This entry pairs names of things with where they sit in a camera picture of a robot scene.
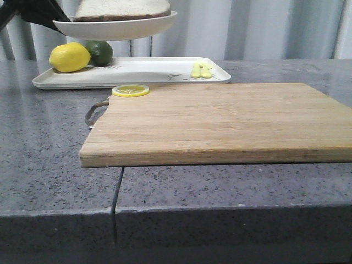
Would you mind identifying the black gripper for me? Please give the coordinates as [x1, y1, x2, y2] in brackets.
[1, 0, 71, 33]

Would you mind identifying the white bread slice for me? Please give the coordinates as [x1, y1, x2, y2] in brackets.
[73, 0, 171, 22]

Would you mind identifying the white round plate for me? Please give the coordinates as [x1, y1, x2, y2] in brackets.
[53, 11, 177, 41]

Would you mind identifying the white bear-print tray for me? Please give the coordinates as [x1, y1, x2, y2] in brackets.
[32, 57, 231, 90]

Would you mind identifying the yellow lemon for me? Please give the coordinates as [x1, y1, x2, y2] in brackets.
[48, 42, 91, 73]

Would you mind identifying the green lime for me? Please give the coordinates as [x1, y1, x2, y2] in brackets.
[86, 41, 113, 67]

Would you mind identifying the lemon slice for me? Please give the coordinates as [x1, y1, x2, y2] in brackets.
[112, 84, 150, 97]

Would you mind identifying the yellow plastic spoon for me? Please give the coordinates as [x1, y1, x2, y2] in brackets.
[200, 62, 212, 79]

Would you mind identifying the grey curtain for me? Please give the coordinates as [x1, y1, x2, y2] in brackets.
[0, 0, 352, 61]

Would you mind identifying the wooden cutting board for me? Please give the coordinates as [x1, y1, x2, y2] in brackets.
[79, 83, 351, 168]

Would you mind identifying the metal cutting board handle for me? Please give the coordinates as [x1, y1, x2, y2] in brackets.
[85, 97, 109, 129]

